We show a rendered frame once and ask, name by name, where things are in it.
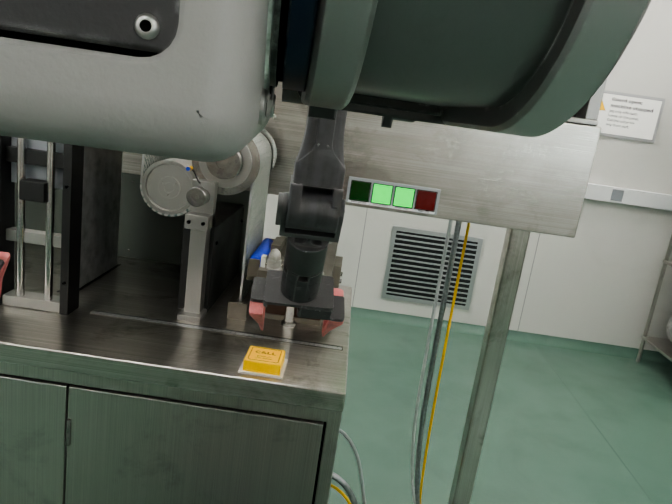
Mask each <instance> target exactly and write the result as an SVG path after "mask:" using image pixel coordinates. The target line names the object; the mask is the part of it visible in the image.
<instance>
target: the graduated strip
mask: <svg viewBox="0 0 672 504"><path fill-rule="evenodd" d="M90 313H91V314H98V315H104V316H111V317H118V318H125V319H132V320H138V321H145V322H152V323H159V324H165V325H172V326H179V327H186V328H192V329H199V330H206V331H213V332H219V333H226V334H233V335H240V336H246V337H253V338H260V339H267V340H274V341H280V342H287V343H294V344H301V345H307V346H314V347H321V348H328V349H334V350H341V351H343V346H336V345H329V344H323V343H316V342H309V341H302V340H296V339H289V338H282V337H275V336H268V335H262V334H255V333H248V332H241V331H235V330H228V329H221V328H214V327H208V326H201V325H194V324H187V323H180V322H174V321H167V320H160V319H153V318H147V317H140V316H133V315H126V314H120V313H113V312H106V311H99V310H93V311H92V312H90Z"/></svg>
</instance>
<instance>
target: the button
mask: <svg viewBox="0 0 672 504"><path fill-rule="evenodd" d="M284 360H285V351H284V350H277V349H270V348H264V347H257V346H250V348H249V350H248V352H247V354H246V356H245V358H244V360H243V369H242V370H243V371H250V372H257V373H264V374H270V375H277V376H280V373H281V370H282V367H283V363H284Z"/></svg>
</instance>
